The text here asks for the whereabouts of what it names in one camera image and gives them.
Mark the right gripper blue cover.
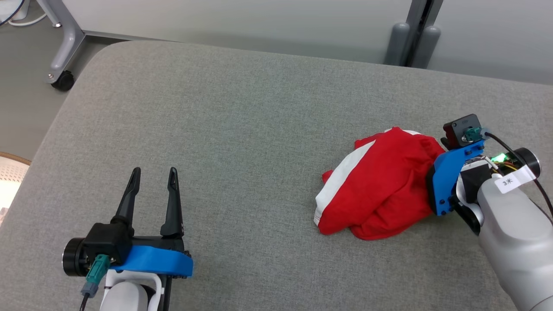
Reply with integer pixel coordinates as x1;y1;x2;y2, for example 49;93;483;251
427;139;540;216

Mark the grey metal desk leg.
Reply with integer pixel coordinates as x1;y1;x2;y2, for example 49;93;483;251
37;0;178;85

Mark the white paper cable tag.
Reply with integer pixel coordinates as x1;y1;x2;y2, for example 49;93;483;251
495;166;536;194

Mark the red shorts white side stripe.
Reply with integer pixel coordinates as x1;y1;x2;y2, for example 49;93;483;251
314;127;445;241

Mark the black caster wheel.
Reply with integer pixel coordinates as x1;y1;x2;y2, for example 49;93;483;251
51;70;75;92

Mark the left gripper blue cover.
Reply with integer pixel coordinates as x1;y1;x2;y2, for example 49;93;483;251
62;167;194;278

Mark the white cable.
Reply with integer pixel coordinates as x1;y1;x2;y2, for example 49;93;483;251
6;0;48;28

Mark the left arm cable teal plug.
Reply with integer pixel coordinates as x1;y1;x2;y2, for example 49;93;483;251
79;254;111;311

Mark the grey partition post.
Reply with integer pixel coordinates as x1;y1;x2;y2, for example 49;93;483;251
384;0;445;70

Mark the right arm cable teal plug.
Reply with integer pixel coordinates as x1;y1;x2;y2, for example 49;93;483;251
463;127;553;221

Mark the arm cable teal plug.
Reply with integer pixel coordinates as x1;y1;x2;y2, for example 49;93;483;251
463;127;553;221
79;254;111;311

